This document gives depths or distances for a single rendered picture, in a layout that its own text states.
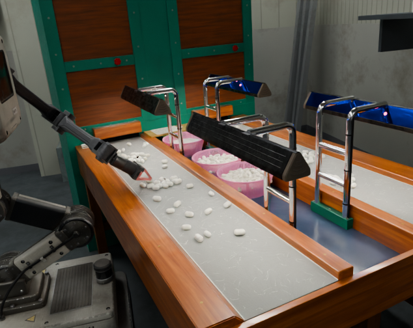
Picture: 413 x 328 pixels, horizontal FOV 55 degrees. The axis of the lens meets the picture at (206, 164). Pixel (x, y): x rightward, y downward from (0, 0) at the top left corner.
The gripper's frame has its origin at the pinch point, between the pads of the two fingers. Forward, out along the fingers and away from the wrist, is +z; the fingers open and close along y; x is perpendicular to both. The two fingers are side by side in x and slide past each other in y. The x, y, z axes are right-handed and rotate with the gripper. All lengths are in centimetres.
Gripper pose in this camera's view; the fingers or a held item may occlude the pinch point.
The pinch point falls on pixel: (150, 178)
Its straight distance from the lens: 182.5
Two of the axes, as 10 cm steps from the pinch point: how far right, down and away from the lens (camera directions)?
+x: -5.2, 8.5, 0.0
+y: -4.4, -2.7, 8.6
